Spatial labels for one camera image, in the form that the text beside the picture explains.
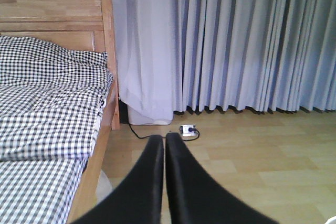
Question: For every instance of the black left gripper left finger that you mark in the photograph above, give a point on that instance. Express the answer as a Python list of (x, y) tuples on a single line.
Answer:
[(138, 198)]

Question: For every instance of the checkered black white bedding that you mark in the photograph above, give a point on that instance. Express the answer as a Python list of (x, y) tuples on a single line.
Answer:
[(52, 101)]

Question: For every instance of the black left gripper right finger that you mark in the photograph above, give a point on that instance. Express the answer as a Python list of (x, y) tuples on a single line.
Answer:
[(195, 197)]

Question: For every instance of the white box behind curtain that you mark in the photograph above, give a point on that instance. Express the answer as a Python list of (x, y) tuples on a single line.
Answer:
[(136, 118)]

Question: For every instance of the white sheer curtain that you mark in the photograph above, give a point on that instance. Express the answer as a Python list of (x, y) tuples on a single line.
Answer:
[(146, 50)]

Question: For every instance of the wooden bed frame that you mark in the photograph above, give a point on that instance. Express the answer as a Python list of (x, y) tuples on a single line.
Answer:
[(84, 25)]

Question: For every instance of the light grey curtain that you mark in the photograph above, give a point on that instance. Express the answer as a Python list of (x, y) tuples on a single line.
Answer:
[(265, 55)]

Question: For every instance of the grey floor outlet box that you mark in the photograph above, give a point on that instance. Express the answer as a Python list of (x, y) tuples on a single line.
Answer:
[(187, 130)]

